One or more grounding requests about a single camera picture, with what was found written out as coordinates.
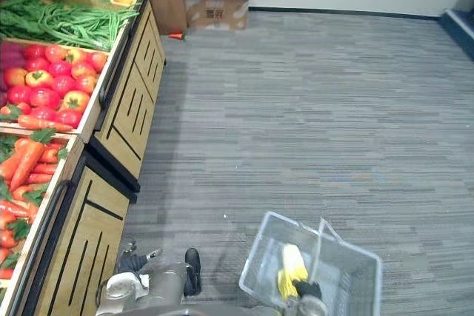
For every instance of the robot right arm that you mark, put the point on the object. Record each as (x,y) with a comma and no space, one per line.
(312,308)

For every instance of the robot dark foot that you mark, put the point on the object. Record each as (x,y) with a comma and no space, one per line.
(193,271)

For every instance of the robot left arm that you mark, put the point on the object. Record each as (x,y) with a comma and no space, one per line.
(163,286)

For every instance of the robot grey body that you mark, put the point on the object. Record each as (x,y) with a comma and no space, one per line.
(222,310)

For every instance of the black baseboard strip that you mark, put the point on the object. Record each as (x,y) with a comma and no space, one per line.
(344,12)

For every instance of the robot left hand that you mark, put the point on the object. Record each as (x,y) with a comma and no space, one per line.
(130,262)

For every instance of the carrot with green top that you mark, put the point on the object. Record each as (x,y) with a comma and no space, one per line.
(176,36)

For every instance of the yellow corn cob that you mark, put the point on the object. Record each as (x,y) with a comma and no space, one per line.
(293,262)

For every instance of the dark blue platform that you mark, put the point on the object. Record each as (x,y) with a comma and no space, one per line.
(459,20)

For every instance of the long wooden produce stand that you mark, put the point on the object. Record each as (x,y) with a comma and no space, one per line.
(129,83)

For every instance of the magenta vegetable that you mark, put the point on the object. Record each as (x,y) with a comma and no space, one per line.
(11,55)

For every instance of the orange red tomato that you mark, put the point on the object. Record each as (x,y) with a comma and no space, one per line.
(83,70)
(76,56)

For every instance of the bunch of green beans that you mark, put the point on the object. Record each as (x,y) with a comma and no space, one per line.
(81,23)

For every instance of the big orange carrot with leaves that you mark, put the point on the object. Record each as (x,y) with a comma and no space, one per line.
(26,162)

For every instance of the printed cardboard box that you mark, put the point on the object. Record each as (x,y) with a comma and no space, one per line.
(216,10)

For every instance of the tomato with green stem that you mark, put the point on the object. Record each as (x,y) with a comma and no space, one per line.
(9,112)

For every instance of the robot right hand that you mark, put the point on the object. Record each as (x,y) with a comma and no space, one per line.
(308,288)

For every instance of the short wooden produce stand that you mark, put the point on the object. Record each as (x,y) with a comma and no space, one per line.
(92,227)

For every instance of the plain brown cardboard box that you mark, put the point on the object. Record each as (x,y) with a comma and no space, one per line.
(168,9)

